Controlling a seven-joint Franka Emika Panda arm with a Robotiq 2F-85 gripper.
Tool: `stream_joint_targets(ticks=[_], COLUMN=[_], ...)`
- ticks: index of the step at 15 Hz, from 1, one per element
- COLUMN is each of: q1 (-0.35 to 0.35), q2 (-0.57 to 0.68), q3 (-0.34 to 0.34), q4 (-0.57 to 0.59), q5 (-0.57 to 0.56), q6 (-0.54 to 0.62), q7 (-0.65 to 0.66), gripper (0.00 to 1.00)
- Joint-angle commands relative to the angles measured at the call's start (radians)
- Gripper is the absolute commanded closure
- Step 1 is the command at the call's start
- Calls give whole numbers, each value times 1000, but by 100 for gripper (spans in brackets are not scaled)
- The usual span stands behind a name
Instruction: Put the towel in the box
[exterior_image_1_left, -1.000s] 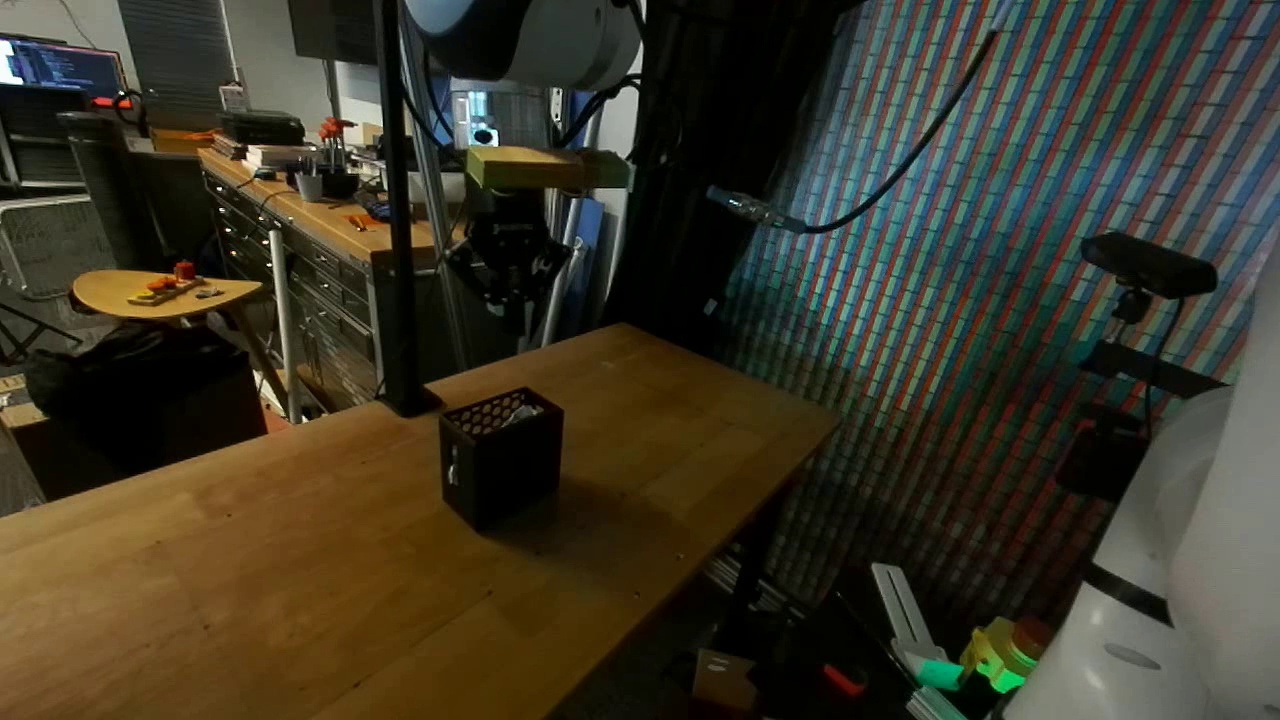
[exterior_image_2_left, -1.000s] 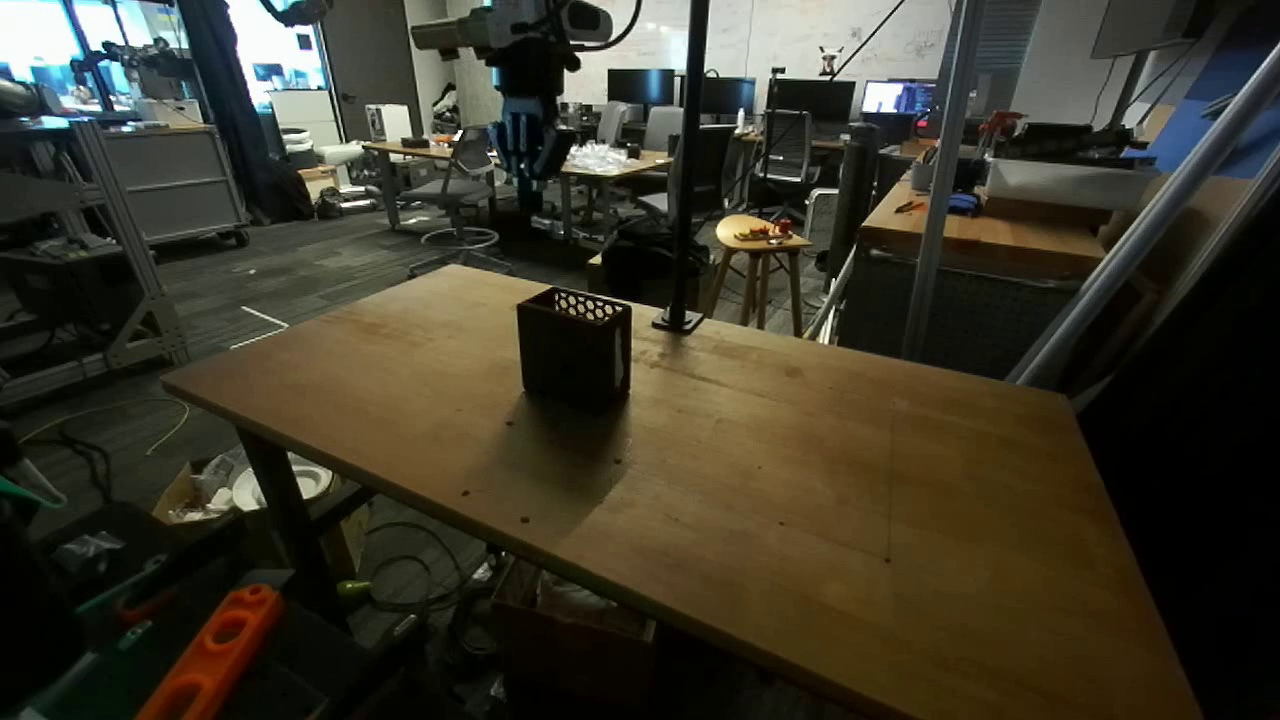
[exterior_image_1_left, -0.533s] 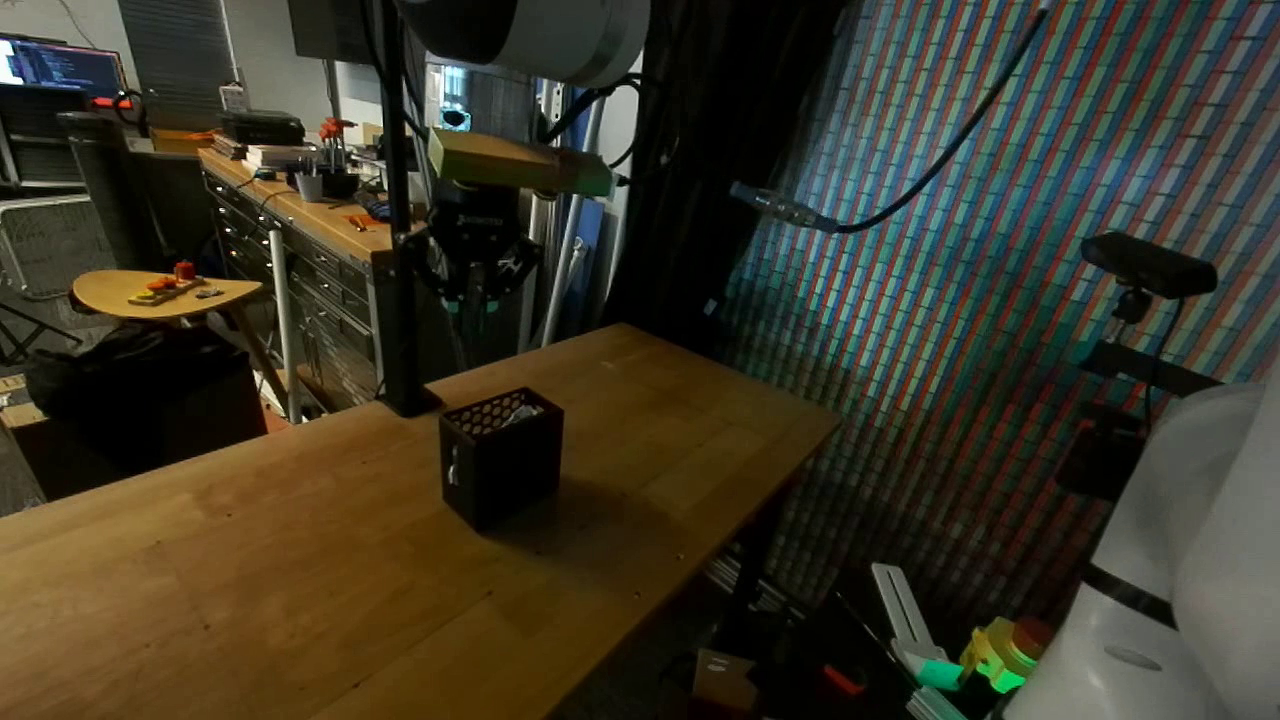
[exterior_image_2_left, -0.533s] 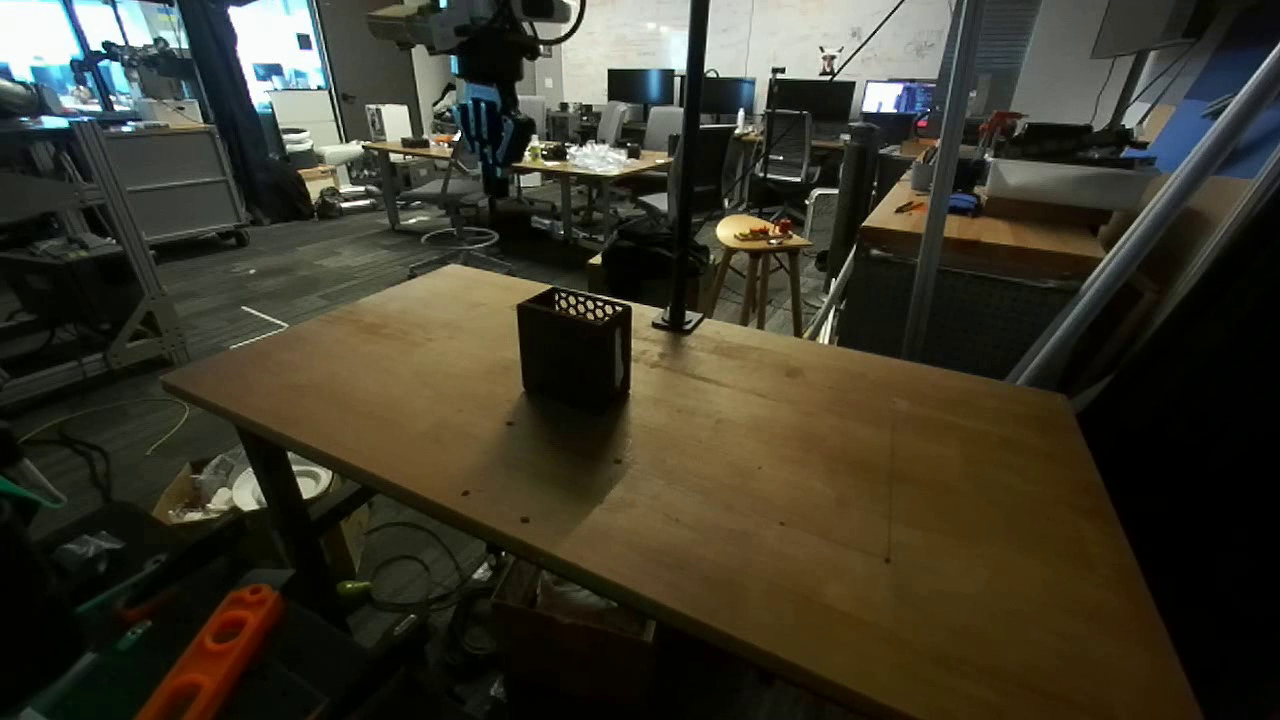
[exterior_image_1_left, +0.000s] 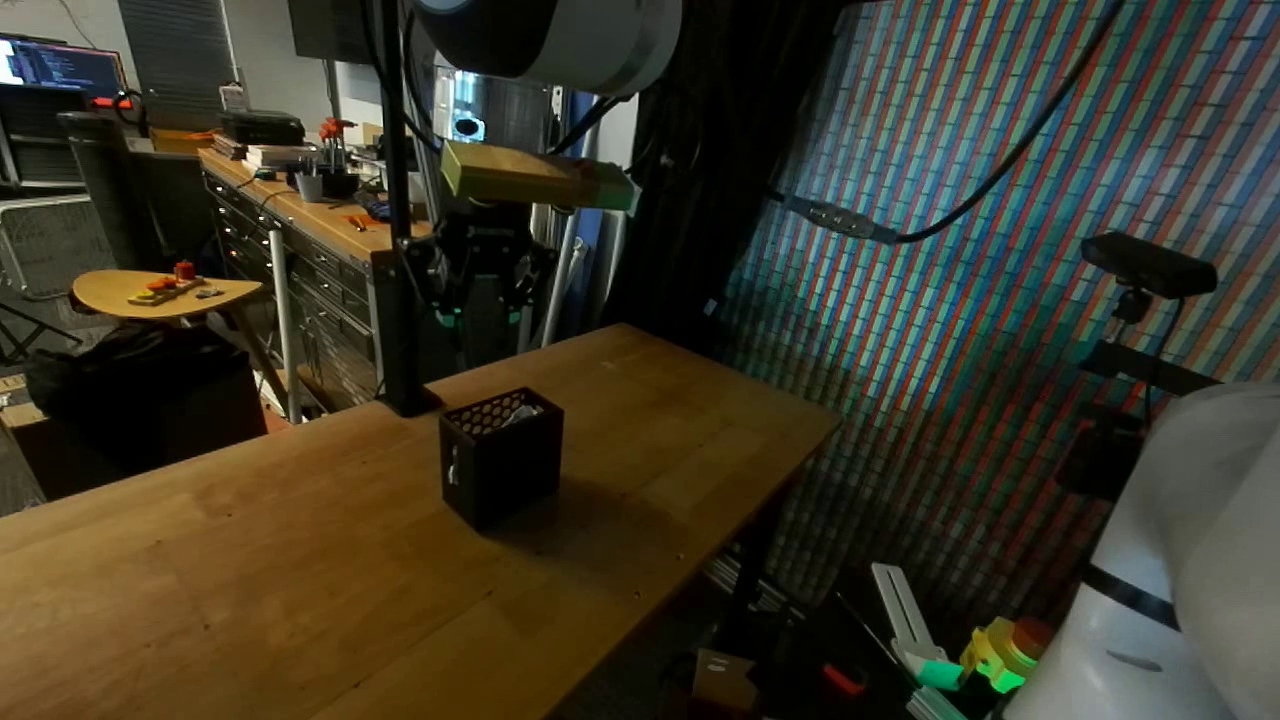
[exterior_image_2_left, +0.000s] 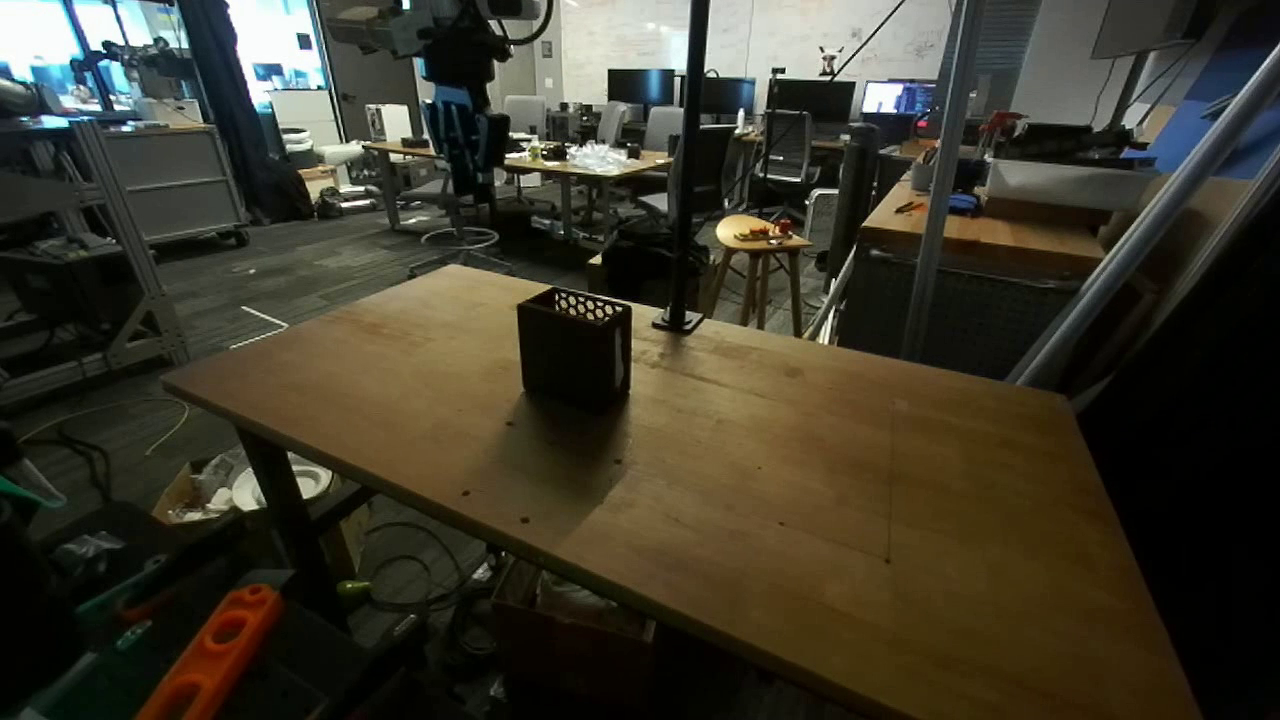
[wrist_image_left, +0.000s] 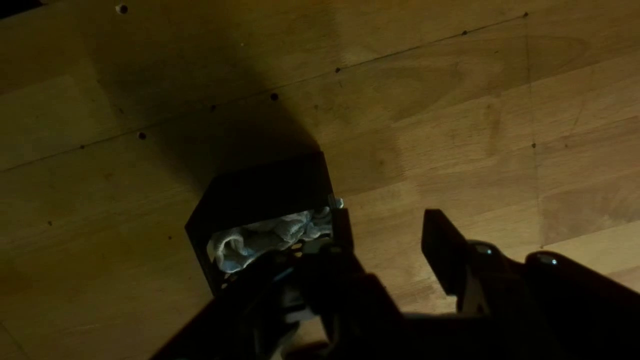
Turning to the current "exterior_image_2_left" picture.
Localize black vertical pole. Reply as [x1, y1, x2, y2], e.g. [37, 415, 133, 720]
[646, 0, 715, 342]

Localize white long box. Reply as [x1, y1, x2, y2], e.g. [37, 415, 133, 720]
[979, 150, 1161, 216]

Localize silver vertical post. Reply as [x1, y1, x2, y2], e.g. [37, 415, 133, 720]
[894, 0, 988, 365]

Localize grey metal shelf rack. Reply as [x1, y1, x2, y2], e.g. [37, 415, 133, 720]
[0, 111, 192, 412]

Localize black table leg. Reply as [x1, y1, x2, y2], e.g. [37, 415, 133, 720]
[236, 427, 345, 626]

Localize small open cardboard box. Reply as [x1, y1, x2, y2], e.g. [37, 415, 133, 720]
[148, 456, 250, 532]

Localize black office chair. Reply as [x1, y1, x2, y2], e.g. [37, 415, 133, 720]
[756, 103, 820, 193]

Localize black floor cables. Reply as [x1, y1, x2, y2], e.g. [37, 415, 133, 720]
[348, 518, 493, 620]

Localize orange plastic case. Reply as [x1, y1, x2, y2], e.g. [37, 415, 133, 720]
[133, 582, 286, 720]

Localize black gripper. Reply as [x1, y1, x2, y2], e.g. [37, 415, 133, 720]
[420, 6, 516, 137]

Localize dark computer monitor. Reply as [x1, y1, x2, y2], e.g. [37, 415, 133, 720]
[765, 77, 858, 134]
[603, 63, 683, 111]
[701, 71, 761, 120]

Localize white drawer cabinet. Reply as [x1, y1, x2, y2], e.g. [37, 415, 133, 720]
[88, 120, 256, 252]

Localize wooden top workbench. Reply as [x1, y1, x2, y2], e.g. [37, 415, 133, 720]
[841, 169, 1114, 383]

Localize lit computer monitor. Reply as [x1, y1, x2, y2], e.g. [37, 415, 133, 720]
[857, 77, 942, 125]

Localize round wooden stool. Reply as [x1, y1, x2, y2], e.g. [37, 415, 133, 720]
[701, 207, 816, 342]

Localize black curtain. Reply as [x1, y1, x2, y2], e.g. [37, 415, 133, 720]
[175, 0, 319, 228]

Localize silver diagonal strut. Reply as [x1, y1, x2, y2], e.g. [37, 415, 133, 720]
[1003, 39, 1280, 391]

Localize white round bowl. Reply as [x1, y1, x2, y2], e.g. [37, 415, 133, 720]
[226, 448, 336, 521]

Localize wooden office table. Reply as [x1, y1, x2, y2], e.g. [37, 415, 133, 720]
[494, 141, 678, 247]

